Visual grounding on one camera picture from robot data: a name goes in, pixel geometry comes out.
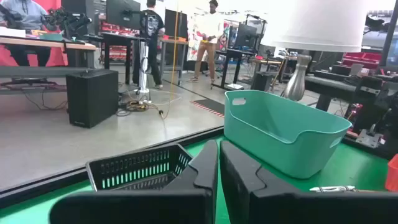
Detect red backdrop cloth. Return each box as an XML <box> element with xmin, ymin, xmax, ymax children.
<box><xmin>0</xmin><ymin>0</ymin><xmax>68</xmax><ymax>68</ymax></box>

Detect small black box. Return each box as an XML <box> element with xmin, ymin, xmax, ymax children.
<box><xmin>250</xmin><ymin>71</ymin><xmax>274</xmax><ymax>92</ymax></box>

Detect orange mesh basket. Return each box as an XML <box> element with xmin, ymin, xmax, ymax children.
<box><xmin>384</xmin><ymin>153</ymin><xmax>398</xmax><ymax>192</ymax></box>

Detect tall teal plastic bin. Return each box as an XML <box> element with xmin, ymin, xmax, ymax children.
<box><xmin>223</xmin><ymin>90</ymin><xmax>353</xmax><ymax>180</ymax></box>

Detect black mesh basket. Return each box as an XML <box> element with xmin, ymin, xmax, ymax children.
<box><xmin>85</xmin><ymin>143</ymin><xmax>193</xmax><ymax>191</ymax></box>

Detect yellow hanging cord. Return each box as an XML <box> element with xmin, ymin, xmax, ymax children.
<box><xmin>161</xmin><ymin>0</ymin><xmax>182</xmax><ymax>121</ymax></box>

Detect small black monitor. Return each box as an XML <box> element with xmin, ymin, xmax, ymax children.
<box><xmin>233</xmin><ymin>23</ymin><xmax>258</xmax><ymax>49</ymax></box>

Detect black background desk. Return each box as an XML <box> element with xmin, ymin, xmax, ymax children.
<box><xmin>214</xmin><ymin>48</ymin><xmax>259</xmax><ymax>91</ymax></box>

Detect long black table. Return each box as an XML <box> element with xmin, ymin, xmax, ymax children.
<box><xmin>303</xmin><ymin>74</ymin><xmax>385</xmax><ymax>113</ymax></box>

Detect large black monitor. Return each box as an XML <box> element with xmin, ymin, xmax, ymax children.
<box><xmin>105</xmin><ymin>0</ymin><xmax>142</xmax><ymax>31</ymax></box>

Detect black speaker box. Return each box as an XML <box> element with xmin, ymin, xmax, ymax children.
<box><xmin>65</xmin><ymin>68</ymin><xmax>119</xmax><ymax>129</ymax></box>

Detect silver mounting bracket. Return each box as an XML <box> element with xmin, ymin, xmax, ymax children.
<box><xmin>355</xmin><ymin>128</ymin><xmax>387</xmax><ymax>149</ymax></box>

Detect hazard striped floor mat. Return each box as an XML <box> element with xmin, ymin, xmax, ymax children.
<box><xmin>190</xmin><ymin>98</ymin><xmax>225</xmax><ymax>118</ymax></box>

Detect floor cable bundle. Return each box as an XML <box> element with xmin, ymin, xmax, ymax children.
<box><xmin>115</xmin><ymin>88</ymin><xmax>183</xmax><ymax>121</ymax></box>

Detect white power pole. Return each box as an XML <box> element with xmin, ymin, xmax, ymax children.
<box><xmin>138</xmin><ymin>40</ymin><xmax>150</xmax><ymax>95</ymax></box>

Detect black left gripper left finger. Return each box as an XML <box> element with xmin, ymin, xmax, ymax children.
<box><xmin>161</xmin><ymin>139</ymin><xmax>219</xmax><ymax>224</ymax></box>

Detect person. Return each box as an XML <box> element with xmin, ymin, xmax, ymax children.
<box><xmin>139</xmin><ymin>0</ymin><xmax>165</xmax><ymax>90</ymax></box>
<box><xmin>187</xmin><ymin>0</ymin><xmax>225</xmax><ymax>83</ymax></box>
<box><xmin>0</xmin><ymin>0</ymin><xmax>52</xmax><ymax>68</ymax></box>

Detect black background table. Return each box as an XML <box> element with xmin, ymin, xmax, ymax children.
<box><xmin>99</xmin><ymin>32</ymin><xmax>147</xmax><ymax>85</ymax></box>

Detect white crayon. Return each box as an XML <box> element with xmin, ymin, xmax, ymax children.
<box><xmin>309</xmin><ymin>185</ymin><xmax>358</xmax><ymax>193</ymax></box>

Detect white shade silver table lamp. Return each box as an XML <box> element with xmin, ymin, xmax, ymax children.
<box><xmin>260</xmin><ymin>0</ymin><xmax>370</xmax><ymax>102</ymax></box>

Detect wooden top desk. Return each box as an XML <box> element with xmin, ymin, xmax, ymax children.
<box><xmin>0</xmin><ymin>35</ymin><xmax>98</xmax><ymax>78</ymax></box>

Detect red storage bins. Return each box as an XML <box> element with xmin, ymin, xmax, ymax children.
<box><xmin>341</xmin><ymin>52</ymin><xmax>382</xmax><ymax>70</ymax></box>

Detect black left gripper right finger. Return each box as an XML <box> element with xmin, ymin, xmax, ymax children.
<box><xmin>220</xmin><ymin>140</ymin><xmax>298</xmax><ymax>224</ymax></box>

